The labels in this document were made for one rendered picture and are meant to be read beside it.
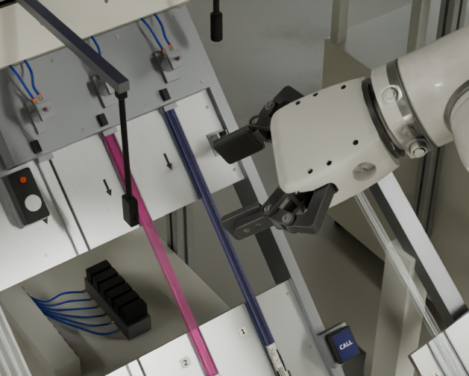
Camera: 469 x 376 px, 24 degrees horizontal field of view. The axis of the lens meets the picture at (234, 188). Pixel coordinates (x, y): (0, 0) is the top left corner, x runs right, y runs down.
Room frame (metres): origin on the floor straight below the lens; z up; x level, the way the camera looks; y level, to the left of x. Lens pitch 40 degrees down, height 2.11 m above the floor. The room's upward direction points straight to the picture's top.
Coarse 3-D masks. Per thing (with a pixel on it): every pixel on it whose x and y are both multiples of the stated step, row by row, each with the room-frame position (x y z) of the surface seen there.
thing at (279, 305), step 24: (288, 288) 1.25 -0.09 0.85; (240, 312) 1.20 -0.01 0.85; (264, 312) 1.21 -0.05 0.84; (288, 312) 1.22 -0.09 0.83; (216, 336) 1.16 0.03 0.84; (240, 336) 1.17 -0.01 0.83; (288, 336) 1.19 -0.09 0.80; (312, 336) 1.21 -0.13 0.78; (144, 360) 1.09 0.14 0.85; (168, 360) 1.11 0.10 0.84; (192, 360) 1.12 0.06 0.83; (216, 360) 1.13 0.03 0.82; (240, 360) 1.14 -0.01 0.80; (264, 360) 1.15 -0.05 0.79; (288, 360) 1.16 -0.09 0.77; (312, 360) 1.18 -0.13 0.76
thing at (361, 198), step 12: (360, 192) 1.35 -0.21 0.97; (360, 204) 1.34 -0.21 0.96; (372, 216) 1.32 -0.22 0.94; (372, 228) 1.31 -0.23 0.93; (384, 240) 1.30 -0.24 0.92; (396, 252) 1.29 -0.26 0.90; (396, 264) 1.27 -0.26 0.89; (408, 276) 1.26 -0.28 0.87; (408, 288) 1.25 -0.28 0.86; (420, 300) 1.24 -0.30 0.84; (420, 312) 1.22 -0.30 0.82; (432, 324) 1.21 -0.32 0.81; (432, 336) 1.20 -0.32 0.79; (444, 348) 1.18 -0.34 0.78; (456, 360) 1.17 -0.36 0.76; (456, 372) 1.16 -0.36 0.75
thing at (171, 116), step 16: (176, 128) 1.37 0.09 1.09; (192, 160) 1.34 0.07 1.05; (192, 176) 1.33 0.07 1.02; (208, 192) 1.31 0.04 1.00; (208, 208) 1.29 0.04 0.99; (224, 240) 1.27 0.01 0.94; (240, 272) 1.24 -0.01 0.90; (240, 288) 1.22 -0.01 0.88; (256, 304) 1.21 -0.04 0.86; (256, 320) 1.19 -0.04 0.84
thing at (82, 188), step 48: (192, 96) 1.43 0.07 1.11; (96, 144) 1.32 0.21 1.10; (144, 144) 1.34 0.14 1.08; (192, 144) 1.37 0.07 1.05; (0, 192) 1.21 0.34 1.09; (48, 192) 1.24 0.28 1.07; (96, 192) 1.26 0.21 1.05; (144, 192) 1.29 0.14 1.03; (192, 192) 1.31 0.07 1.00; (0, 240) 1.16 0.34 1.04; (48, 240) 1.18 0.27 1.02; (96, 240) 1.21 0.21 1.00; (0, 288) 1.11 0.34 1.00
